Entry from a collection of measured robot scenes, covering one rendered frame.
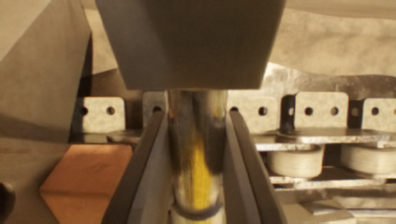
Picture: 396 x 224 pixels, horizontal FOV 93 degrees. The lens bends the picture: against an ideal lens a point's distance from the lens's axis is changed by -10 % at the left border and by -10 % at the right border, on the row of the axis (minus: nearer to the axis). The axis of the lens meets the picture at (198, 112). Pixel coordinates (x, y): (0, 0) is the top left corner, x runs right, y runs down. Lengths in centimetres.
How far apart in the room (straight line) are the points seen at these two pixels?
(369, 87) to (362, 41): 5
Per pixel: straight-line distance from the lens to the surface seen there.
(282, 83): 20
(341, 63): 23
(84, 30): 19
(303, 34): 20
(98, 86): 21
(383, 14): 25
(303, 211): 19
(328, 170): 20
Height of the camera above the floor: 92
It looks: 84 degrees down
